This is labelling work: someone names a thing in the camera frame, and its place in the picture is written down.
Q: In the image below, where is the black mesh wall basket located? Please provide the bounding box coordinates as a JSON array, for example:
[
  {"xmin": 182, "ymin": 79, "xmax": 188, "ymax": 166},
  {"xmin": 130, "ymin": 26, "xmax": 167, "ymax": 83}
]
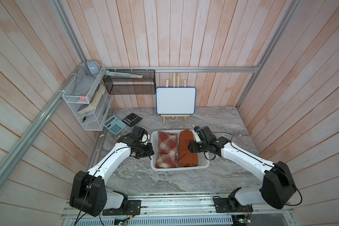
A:
[{"xmin": 103, "ymin": 69, "xmax": 156, "ymax": 95}]

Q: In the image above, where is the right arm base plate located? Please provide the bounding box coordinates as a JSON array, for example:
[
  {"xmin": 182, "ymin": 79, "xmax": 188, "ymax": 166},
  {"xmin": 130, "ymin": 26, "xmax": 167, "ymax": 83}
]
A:
[{"xmin": 212, "ymin": 196, "xmax": 253, "ymax": 213}]

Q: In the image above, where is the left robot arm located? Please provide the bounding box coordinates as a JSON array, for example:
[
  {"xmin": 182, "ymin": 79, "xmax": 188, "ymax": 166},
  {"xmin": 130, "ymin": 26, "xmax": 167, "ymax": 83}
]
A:
[{"xmin": 69, "ymin": 126, "xmax": 154, "ymax": 217}]

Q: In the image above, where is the grey computer mouse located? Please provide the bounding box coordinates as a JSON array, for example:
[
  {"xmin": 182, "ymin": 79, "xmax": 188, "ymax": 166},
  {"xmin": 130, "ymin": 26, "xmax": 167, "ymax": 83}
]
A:
[{"xmin": 86, "ymin": 60, "xmax": 100, "ymax": 76}]

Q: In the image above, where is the black calculator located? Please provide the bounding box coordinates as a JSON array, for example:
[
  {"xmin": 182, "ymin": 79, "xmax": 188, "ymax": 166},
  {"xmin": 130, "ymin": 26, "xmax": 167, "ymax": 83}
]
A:
[{"xmin": 122, "ymin": 113, "xmax": 143, "ymax": 127}]

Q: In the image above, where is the white wire shelf rack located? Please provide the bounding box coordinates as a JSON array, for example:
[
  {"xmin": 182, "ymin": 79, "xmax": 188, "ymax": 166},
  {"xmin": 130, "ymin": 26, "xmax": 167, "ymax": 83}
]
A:
[{"xmin": 62, "ymin": 63, "xmax": 114, "ymax": 131}]

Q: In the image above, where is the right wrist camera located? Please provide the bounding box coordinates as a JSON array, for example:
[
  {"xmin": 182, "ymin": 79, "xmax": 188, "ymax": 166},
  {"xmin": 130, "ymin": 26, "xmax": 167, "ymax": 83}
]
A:
[{"xmin": 194, "ymin": 126, "xmax": 201, "ymax": 134}]

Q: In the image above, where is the teal calculator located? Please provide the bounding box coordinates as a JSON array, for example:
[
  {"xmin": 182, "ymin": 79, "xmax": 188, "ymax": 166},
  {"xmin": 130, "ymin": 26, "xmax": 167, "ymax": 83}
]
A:
[{"xmin": 104, "ymin": 115, "xmax": 127, "ymax": 135}]

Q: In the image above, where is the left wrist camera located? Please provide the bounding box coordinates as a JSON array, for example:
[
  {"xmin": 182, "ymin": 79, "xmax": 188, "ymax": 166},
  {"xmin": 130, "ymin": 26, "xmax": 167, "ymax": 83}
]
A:
[{"xmin": 141, "ymin": 133, "xmax": 150, "ymax": 144}]

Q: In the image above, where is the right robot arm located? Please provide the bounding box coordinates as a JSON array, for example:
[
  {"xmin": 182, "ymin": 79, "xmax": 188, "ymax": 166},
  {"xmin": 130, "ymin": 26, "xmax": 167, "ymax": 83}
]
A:
[{"xmin": 188, "ymin": 126, "xmax": 299, "ymax": 210}]

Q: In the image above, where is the white board blue frame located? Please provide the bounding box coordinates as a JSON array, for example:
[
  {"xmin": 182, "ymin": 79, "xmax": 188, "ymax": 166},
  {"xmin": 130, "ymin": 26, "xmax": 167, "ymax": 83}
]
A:
[{"xmin": 156, "ymin": 87, "xmax": 196, "ymax": 115}]

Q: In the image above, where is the white plastic basket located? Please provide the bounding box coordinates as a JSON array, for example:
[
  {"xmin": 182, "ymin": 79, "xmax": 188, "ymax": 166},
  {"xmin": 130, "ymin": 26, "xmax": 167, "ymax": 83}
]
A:
[{"xmin": 150, "ymin": 131, "xmax": 210, "ymax": 171}]

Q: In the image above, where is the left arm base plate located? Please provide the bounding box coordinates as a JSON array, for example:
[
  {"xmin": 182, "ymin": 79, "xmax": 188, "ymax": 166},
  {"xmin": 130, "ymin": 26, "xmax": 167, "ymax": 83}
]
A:
[{"xmin": 102, "ymin": 200, "xmax": 141, "ymax": 216}]

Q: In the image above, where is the red plaid skirt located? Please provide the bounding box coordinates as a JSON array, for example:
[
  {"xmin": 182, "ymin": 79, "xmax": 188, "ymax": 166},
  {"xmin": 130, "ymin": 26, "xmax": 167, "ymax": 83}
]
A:
[{"xmin": 155, "ymin": 131, "xmax": 178, "ymax": 169}]

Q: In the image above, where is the pale green ruler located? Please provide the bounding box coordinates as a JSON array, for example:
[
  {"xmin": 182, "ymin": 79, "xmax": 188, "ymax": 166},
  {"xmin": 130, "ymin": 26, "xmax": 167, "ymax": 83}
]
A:
[{"xmin": 105, "ymin": 70, "xmax": 143, "ymax": 79}]

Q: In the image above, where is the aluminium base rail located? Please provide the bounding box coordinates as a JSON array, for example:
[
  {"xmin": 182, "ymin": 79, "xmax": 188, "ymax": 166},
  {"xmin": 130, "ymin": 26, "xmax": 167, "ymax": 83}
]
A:
[{"xmin": 60, "ymin": 194, "xmax": 294, "ymax": 220}]

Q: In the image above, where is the rust orange skirt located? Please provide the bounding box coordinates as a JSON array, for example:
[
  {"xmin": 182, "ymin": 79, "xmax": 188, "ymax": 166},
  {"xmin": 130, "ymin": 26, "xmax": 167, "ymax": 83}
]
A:
[{"xmin": 178, "ymin": 129, "xmax": 198, "ymax": 167}]

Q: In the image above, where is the book on shelf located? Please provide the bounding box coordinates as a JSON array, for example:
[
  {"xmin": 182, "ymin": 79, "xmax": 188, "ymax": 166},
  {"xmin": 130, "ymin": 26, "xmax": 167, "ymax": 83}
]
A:
[{"xmin": 78, "ymin": 83, "xmax": 106, "ymax": 115}]

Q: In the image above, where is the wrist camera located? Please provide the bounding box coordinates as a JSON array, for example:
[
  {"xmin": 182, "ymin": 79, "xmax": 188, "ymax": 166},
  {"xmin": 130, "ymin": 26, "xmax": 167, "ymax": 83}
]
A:
[
  {"xmin": 141, "ymin": 133, "xmax": 150, "ymax": 144},
  {"xmin": 194, "ymin": 126, "xmax": 201, "ymax": 134}
]

